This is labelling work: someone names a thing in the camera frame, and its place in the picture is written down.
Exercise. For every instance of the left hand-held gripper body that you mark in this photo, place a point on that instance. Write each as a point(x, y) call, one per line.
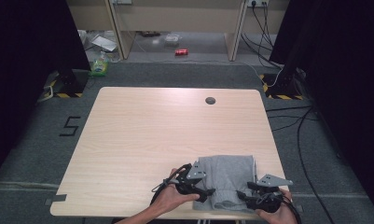
point(189, 183)

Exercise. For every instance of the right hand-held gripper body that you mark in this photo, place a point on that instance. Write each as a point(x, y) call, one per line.
point(265, 196)

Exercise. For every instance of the grey shorts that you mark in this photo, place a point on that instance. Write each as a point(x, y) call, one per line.
point(228, 177)

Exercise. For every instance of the person's left hand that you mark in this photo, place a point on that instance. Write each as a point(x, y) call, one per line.
point(172, 199)

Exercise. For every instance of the person's right hand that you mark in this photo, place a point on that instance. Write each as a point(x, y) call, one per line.
point(279, 214)

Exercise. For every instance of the dark round table grommet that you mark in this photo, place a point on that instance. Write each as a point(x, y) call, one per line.
point(210, 100)

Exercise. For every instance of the black stand base hazard tape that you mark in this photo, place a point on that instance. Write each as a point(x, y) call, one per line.
point(282, 87)
point(70, 84)

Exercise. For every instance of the red drink can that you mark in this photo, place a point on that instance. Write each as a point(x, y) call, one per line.
point(181, 52)

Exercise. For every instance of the grey tape strip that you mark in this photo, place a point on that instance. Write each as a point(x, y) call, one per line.
point(55, 199)

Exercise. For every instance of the black curtain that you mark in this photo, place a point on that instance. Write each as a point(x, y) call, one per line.
point(26, 68)
point(343, 77)

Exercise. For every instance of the clear plastic container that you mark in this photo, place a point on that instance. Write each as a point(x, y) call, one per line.
point(172, 39)

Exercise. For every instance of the green packet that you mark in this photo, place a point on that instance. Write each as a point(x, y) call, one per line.
point(99, 66)

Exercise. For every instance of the dark object under desk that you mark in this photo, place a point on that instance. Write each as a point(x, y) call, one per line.
point(150, 34)

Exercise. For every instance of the white paper sheet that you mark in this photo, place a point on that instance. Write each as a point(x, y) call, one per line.
point(104, 43)

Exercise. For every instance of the white wall power socket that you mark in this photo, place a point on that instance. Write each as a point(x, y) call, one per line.
point(257, 3)

